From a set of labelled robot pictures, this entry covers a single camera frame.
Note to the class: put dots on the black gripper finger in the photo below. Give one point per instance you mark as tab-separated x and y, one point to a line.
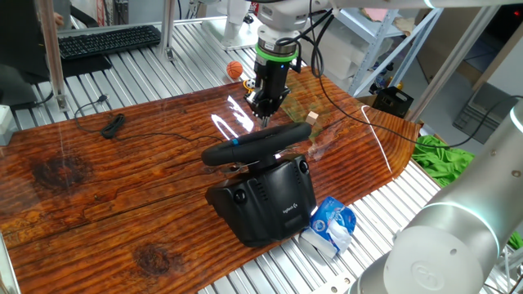
257	104
278	107

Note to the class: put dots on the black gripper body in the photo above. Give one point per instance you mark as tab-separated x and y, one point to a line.
271	81

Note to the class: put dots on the black steering wheel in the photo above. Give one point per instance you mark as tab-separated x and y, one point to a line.
261	141

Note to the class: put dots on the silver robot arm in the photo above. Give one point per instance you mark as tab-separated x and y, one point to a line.
449	245

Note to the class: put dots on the black wheel base unit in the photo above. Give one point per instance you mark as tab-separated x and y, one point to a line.
265	200

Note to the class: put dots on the person hand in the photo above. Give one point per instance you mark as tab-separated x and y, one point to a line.
59	19

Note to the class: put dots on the small wooden cube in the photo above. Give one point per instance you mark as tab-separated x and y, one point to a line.
312	119

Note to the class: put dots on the mini orange basketball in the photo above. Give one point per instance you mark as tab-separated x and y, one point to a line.
235	70

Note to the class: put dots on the white stand base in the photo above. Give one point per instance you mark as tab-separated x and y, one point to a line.
229	38

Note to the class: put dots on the white foam box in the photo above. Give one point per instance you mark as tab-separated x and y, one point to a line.
343	57

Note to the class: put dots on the white metal shelf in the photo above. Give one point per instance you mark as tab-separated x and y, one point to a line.
371	61

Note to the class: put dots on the black plastic crate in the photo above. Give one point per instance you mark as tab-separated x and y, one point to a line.
392	102

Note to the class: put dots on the pink paper sheet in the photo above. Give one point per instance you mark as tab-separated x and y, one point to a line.
376	14

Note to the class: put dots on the blue tissue pack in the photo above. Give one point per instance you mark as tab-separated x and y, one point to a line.
331	220

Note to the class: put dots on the brown paper piece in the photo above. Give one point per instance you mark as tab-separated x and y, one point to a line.
406	26

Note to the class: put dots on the black keyboard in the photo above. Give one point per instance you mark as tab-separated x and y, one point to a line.
106	41

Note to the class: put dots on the green cloth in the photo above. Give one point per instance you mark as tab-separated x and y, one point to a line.
437	163

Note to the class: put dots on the black desk pad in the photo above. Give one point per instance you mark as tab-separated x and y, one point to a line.
81	65

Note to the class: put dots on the wood grain table mat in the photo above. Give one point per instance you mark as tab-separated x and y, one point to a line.
102	196

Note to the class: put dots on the black monitor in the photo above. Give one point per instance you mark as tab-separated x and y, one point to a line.
20	36

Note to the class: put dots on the upright aluminium frame post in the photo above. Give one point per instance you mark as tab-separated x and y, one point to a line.
167	24
53	61

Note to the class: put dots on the aluminium frame rail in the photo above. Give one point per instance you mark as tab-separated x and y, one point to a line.
122	25

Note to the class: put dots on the slanted aluminium frame beam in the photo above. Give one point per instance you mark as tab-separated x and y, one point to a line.
438	87

